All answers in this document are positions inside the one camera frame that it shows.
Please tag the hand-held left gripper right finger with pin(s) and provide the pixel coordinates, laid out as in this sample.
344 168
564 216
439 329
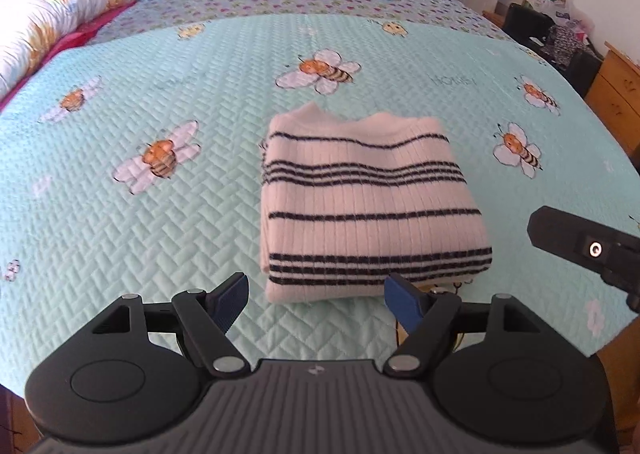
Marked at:
405 306

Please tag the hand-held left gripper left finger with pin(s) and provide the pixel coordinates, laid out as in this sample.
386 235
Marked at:
232 296

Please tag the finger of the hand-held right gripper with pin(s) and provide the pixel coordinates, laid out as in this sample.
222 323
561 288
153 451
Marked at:
560 234

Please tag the white black-striped knit sweater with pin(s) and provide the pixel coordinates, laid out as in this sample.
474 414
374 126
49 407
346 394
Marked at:
370 194

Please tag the mint bee print bedspread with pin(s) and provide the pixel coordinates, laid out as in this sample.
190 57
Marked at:
150 234

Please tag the wooden desk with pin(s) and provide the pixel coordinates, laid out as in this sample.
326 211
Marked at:
615 94

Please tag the black white patterned garment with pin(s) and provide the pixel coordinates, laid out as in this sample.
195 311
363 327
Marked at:
565 44

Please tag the black armchair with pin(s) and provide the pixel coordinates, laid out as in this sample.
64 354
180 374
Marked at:
525 24

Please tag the white plastic bag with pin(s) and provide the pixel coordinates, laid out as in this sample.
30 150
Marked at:
575 19

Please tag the small wooden stool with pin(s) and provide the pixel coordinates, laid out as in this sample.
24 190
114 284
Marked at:
492 18

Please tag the magenta bed sheet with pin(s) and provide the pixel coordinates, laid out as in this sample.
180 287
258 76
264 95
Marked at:
75 39

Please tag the floral rolled duvet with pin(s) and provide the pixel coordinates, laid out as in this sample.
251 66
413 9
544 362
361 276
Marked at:
50 19

